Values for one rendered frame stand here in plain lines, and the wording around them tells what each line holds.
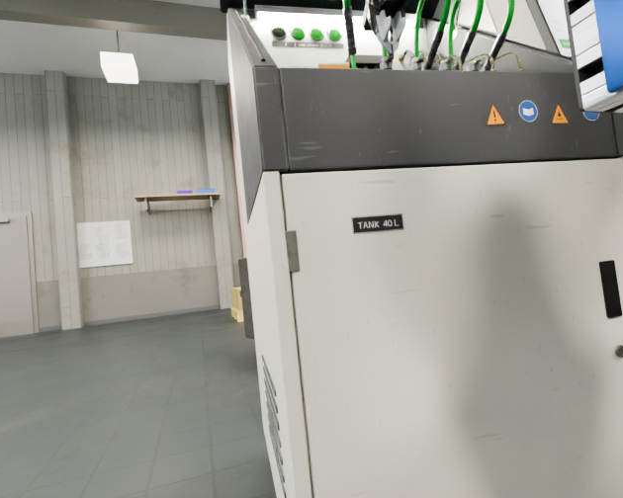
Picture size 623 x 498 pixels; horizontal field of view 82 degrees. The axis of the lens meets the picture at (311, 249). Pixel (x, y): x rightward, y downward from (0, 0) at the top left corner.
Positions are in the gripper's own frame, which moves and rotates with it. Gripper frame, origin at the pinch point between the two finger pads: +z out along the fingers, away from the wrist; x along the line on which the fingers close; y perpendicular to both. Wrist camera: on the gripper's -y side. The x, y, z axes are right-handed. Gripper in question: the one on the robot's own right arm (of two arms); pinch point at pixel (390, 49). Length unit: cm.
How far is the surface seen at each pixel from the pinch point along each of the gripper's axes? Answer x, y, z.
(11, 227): -416, -656, -77
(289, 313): -33, 23, 55
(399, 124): -12.3, 22.9, 27.2
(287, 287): -33, 23, 51
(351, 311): -24, 23, 56
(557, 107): 18.9, 23.0, 24.6
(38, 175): -374, -665, -172
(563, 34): 56, -5, -9
